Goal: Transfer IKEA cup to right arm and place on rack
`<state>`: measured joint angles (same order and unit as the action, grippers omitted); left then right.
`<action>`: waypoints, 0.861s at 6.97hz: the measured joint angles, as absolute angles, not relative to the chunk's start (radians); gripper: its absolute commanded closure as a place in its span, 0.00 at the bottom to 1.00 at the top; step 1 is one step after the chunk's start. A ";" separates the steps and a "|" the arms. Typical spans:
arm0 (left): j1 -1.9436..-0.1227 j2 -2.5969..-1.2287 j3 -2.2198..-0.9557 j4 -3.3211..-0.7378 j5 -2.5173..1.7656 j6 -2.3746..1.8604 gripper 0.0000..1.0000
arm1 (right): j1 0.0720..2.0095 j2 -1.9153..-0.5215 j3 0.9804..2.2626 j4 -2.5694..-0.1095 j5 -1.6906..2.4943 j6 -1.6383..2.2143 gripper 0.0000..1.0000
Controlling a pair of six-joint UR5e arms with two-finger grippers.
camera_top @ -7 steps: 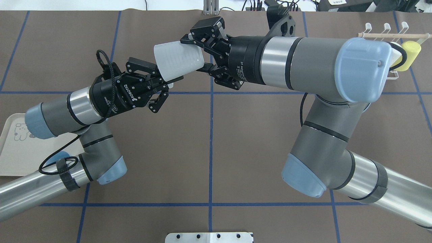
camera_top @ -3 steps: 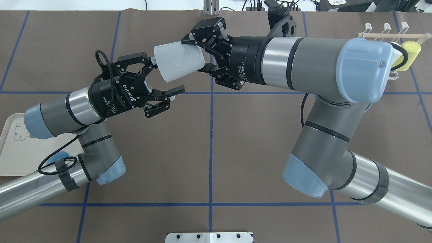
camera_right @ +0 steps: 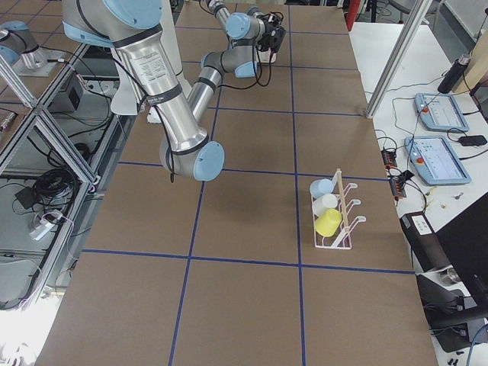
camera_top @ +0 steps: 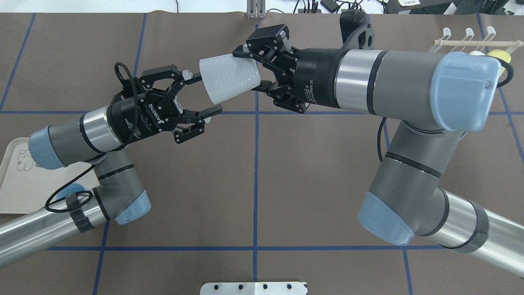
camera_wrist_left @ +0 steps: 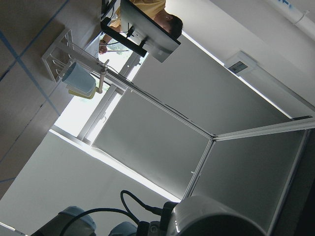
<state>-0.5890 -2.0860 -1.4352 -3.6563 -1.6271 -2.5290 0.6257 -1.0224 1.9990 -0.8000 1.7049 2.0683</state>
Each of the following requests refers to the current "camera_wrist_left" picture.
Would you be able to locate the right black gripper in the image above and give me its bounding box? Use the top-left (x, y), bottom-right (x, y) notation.
top-left (137, 202), bottom-right (178, 236)

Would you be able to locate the grey cup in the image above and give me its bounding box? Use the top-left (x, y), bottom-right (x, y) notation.
top-left (166, 196), bottom-right (266, 236)

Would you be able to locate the yellow cup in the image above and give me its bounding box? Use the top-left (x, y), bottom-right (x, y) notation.
top-left (68, 89), bottom-right (96, 99)

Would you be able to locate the light blue cup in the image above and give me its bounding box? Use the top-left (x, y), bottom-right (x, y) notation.
top-left (62, 62), bottom-right (96, 93)

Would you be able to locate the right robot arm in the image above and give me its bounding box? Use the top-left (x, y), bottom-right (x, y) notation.
top-left (33, 196), bottom-right (177, 236)

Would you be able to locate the black monitor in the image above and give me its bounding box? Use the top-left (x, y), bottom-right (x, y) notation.
top-left (100, 0), bottom-right (181, 62)

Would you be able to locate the person in yellow shirt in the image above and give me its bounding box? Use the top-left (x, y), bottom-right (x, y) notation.
top-left (98, 0), bottom-right (183, 55)

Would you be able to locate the white wire cup rack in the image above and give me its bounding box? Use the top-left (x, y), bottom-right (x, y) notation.
top-left (41, 28), bottom-right (108, 94)

